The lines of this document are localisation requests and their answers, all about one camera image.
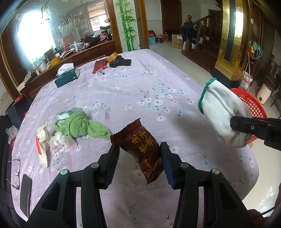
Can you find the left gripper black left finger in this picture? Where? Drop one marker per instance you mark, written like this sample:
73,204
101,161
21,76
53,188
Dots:
57,206

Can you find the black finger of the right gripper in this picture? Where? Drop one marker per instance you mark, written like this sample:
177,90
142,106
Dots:
266,129

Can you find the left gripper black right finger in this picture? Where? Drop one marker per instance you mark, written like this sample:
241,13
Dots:
205,197

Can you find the white knit glove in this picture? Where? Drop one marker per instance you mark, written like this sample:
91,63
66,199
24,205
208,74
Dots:
219,104

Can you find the white plastic bag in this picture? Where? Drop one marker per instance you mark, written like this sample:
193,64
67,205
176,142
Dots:
60,140

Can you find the red white wet wipe pack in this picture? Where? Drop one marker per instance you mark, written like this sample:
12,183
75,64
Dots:
42,141

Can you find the green towel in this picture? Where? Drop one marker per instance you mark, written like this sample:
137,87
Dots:
78,124

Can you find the brown snack wrapper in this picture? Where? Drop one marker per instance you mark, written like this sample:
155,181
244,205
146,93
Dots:
136,140

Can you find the red plastic mesh basket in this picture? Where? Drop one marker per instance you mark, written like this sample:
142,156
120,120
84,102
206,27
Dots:
256,109

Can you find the black smartphone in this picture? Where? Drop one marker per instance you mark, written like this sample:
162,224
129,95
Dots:
25,195

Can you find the white cylindrical stool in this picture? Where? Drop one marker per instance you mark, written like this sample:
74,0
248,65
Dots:
263,93

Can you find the white plastic bucket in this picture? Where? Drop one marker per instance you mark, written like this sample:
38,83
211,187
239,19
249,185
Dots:
246,81

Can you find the broom and dustpan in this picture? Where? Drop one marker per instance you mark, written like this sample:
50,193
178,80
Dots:
247,68

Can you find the golden pillar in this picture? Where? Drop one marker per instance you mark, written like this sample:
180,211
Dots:
235,38

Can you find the floral purple tablecloth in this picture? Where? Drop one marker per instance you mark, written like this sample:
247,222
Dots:
165,100

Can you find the teal cartoon tissue pack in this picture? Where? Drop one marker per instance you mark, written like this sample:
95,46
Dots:
65,114

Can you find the cardboard carton on floor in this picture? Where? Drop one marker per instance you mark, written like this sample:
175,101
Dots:
177,41

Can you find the green tissue box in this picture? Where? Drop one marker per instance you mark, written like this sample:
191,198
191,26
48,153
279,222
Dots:
66,74

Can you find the black remote pouch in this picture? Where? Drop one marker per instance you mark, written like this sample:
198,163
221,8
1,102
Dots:
120,61

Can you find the yellow tape roll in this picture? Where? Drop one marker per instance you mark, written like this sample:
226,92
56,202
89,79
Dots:
112,57

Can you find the purple frame eyeglasses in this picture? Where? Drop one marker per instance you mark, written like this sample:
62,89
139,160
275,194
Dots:
15,171

